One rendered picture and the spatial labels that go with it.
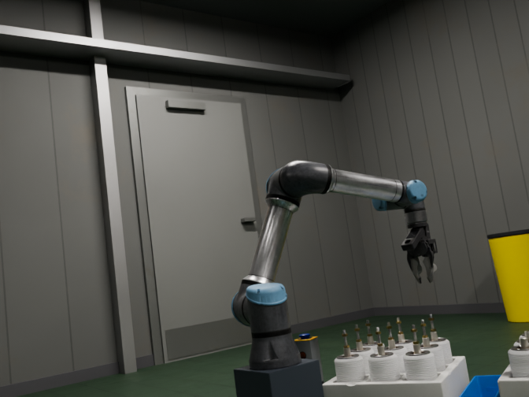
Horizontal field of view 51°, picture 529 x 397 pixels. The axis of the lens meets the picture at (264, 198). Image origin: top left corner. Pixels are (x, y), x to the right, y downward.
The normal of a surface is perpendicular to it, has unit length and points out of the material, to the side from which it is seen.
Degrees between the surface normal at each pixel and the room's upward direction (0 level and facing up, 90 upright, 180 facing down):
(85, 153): 90
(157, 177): 90
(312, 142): 90
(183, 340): 90
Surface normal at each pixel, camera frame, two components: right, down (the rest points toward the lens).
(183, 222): 0.58, -0.18
